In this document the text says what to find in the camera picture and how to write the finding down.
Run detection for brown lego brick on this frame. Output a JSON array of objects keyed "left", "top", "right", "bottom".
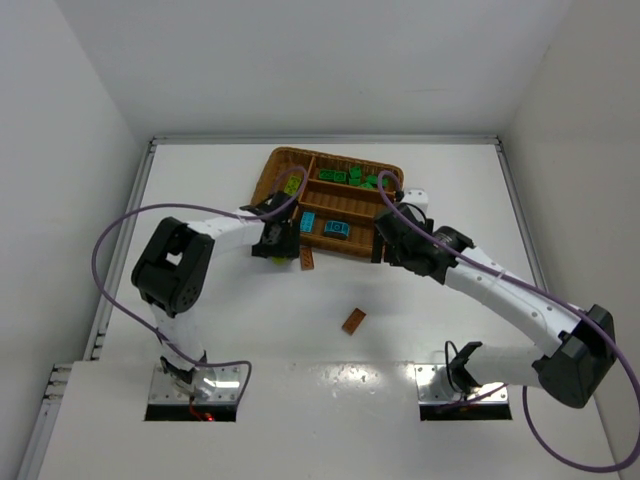
[{"left": 299, "top": 247, "right": 315, "bottom": 271}]

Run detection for cyan long lego brick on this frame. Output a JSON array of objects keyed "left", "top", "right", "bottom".
[{"left": 300, "top": 211, "right": 316, "bottom": 233}]

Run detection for cyan patterned round lego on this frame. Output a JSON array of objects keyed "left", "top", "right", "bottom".
[{"left": 323, "top": 220, "right": 350, "bottom": 240}]

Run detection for lime long lego brick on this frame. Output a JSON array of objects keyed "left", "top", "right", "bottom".
[{"left": 284, "top": 175, "right": 302, "bottom": 196}]

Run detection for green lego plate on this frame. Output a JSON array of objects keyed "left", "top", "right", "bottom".
[{"left": 359, "top": 175, "right": 386, "bottom": 190}]

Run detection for green shiny lego brick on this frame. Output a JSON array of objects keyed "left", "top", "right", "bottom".
[{"left": 318, "top": 169, "right": 336, "bottom": 182}]

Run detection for green long lego brick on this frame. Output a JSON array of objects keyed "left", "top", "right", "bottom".
[{"left": 349, "top": 166, "right": 362, "bottom": 179}]

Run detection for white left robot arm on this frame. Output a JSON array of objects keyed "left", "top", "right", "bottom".
[{"left": 131, "top": 191, "right": 300, "bottom": 385}]

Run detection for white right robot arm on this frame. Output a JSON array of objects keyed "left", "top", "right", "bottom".
[{"left": 374, "top": 202, "right": 615, "bottom": 408}]

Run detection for brown wicker divided basket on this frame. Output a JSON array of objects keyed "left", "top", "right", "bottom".
[{"left": 250, "top": 147, "right": 404, "bottom": 260}]

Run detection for brown lego brick lone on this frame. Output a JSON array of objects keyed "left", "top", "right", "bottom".
[{"left": 341, "top": 308, "right": 366, "bottom": 335}]

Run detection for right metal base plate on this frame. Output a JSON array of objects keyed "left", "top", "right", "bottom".
[{"left": 414, "top": 363, "right": 509, "bottom": 407}]

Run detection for metal base plate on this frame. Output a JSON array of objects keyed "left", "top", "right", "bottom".
[
  {"left": 148, "top": 365, "right": 241, "bottom": 406},
  {"left": 414, "top": 363, "right": 509, "bottom": 407}
]

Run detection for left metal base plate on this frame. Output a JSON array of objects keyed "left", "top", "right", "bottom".
[{"left": 148, "top": 365, "right": 241, "bottom": 406}]

